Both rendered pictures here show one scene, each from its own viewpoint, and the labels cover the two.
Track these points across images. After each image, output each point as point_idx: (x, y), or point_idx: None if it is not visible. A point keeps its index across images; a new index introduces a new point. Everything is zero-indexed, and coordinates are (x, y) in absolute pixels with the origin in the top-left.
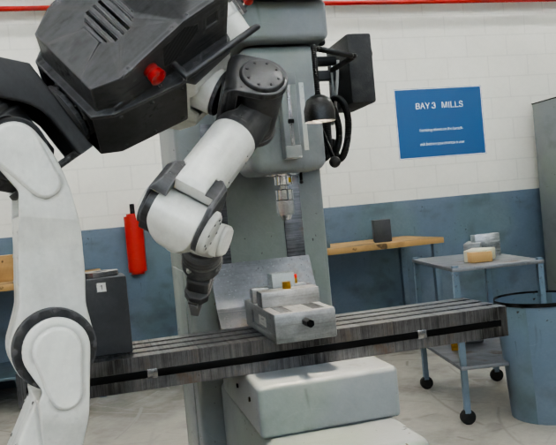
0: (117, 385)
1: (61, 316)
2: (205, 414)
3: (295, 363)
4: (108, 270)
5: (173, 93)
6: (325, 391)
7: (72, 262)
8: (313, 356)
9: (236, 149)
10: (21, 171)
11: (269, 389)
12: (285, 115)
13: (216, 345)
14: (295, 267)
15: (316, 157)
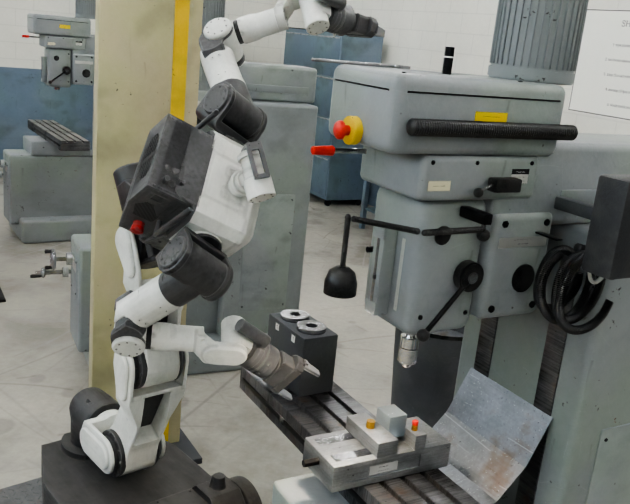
0: (269, 412)
1: None
2: None
3: (342, 491)
4: (311, 328)
5: (167, 239)
6: None
7: None
8: (352, 498)
9: (145, 300)
10: (121, 257)
11: (276, 488)
12: (372, 268)
13: (310, 432)
14: (530, 421)
15: (399, 322)
